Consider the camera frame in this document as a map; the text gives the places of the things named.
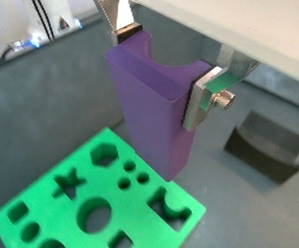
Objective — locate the black fixture bracket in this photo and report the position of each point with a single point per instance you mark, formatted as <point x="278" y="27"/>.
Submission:
<point x="266" y="146"/>

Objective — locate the green shape sorter block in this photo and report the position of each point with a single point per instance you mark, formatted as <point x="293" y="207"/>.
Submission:
<point x="98" y="198"/>

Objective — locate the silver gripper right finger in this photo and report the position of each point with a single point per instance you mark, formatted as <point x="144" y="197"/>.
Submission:
<point x="210" y="89"/>

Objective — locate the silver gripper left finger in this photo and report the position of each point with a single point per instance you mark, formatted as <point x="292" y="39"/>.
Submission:
<point x="117" y="13"/>

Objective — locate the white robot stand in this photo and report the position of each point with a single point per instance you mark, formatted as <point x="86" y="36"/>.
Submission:
<point x="33" y="22"/>

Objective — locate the purple arch object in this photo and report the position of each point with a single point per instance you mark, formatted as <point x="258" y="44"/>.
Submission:
<point x="154" y="93"/>

